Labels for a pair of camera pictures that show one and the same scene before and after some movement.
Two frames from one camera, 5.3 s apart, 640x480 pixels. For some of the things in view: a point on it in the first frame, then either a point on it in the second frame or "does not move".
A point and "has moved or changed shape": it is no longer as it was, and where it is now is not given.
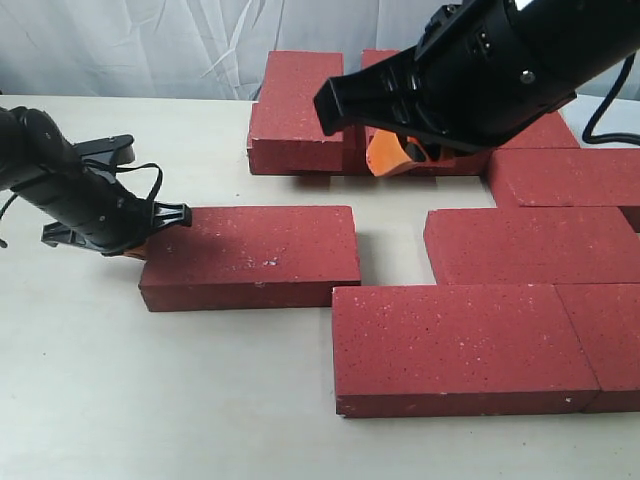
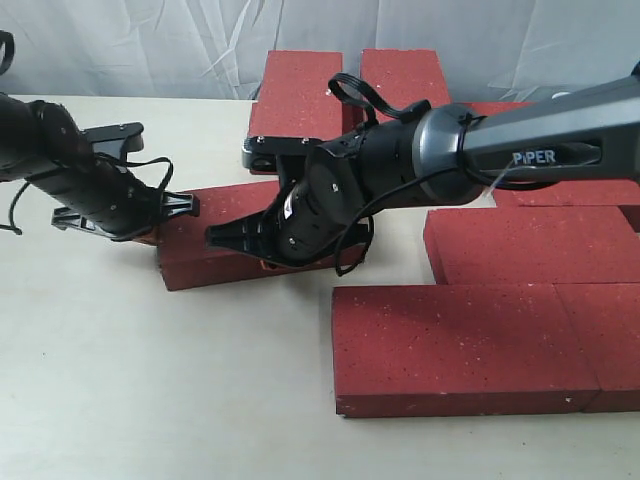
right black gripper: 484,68 → 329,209
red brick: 251,258 has moved or changed shape
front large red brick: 433,350 does not move
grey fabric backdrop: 186,47 does not move
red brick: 532,245 does not move
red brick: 606,320 does not move
